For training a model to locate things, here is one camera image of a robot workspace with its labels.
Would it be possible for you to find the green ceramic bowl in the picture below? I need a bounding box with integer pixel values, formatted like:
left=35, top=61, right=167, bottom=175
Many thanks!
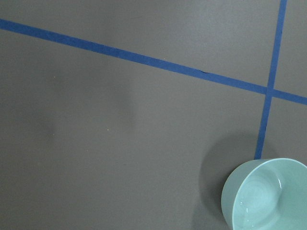
left=221, top=158, right=307, bottom=230

